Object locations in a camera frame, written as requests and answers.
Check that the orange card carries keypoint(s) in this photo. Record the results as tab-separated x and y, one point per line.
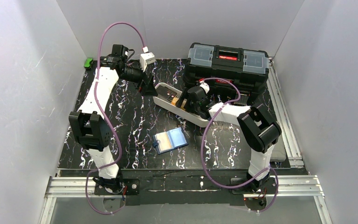
176	102

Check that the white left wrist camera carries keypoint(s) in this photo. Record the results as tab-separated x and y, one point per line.
146	59

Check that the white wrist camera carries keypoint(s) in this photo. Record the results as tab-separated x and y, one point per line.
146	59
204	86

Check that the blue leather card holder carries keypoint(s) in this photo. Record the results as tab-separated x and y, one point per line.
177	138

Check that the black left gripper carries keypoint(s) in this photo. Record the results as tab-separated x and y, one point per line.
146	82

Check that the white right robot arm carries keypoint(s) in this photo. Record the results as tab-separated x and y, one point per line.
260	130

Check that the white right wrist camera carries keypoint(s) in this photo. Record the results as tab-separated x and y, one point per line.
204	86

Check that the aluminium frame rail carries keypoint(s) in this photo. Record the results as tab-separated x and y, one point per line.
165	196

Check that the black marbled table mat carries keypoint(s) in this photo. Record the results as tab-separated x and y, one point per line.
136	119

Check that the white oblong plastic tray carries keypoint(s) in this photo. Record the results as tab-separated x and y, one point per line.
160	101

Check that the black card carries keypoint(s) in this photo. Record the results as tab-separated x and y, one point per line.
167	93

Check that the green small object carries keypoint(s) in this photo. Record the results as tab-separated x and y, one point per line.
88	63

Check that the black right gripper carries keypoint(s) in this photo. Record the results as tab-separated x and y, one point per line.
187	101

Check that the black plastic toolbox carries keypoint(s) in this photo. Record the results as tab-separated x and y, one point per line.
247	69

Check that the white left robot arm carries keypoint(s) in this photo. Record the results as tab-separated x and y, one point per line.
91	126

